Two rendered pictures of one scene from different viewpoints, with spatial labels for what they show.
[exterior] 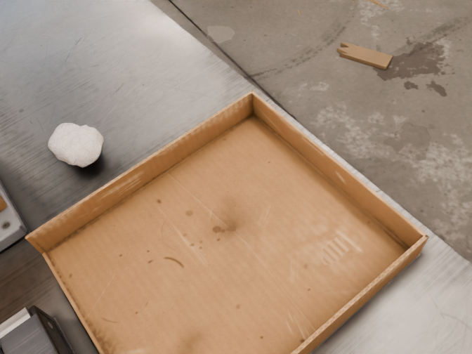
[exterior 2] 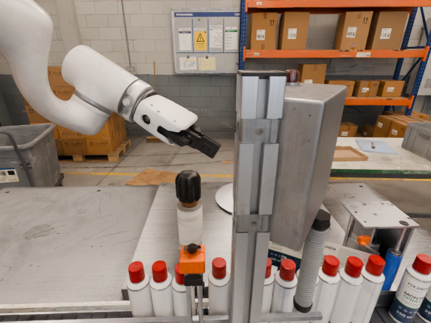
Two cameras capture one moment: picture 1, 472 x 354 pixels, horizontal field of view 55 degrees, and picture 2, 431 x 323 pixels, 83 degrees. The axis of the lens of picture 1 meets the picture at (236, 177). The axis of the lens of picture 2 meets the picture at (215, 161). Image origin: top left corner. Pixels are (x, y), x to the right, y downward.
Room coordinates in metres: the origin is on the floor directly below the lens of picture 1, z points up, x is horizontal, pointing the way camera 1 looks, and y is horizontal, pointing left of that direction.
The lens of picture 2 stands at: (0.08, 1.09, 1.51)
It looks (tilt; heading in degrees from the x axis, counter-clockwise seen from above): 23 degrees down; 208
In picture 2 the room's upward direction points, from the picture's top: straight up
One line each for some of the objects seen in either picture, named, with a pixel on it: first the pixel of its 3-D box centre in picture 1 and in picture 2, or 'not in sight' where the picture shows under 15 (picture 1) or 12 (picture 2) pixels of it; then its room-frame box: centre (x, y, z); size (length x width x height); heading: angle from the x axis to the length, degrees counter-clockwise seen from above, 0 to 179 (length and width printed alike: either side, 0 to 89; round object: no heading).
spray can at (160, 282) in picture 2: not in sight; (163, 297); (-0.23, 0.78, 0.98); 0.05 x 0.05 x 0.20
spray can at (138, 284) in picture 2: not in sight; (140, 298); (-0.20, 0.74, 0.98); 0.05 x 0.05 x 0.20
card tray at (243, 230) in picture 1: (219, 245); not in sight; (0.21, 0.03, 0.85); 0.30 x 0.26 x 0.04; 120
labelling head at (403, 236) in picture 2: not in sight; (366, 254); (-0.58, 1.21, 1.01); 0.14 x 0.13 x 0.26; 120
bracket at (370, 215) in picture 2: not in sight; (377, 213); (-0.59, 1.21, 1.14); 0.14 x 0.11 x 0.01; 120
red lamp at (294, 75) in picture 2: not in sight; (291, 77); (-0.31, 1.01, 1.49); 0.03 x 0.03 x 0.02
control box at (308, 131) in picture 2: not in sight; (289, 155); (-0.27, 1.03, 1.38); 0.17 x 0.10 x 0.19; 175
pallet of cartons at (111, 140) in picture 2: not in sight; (80, 113); (-2.34, -2.63, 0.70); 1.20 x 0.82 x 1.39; 121
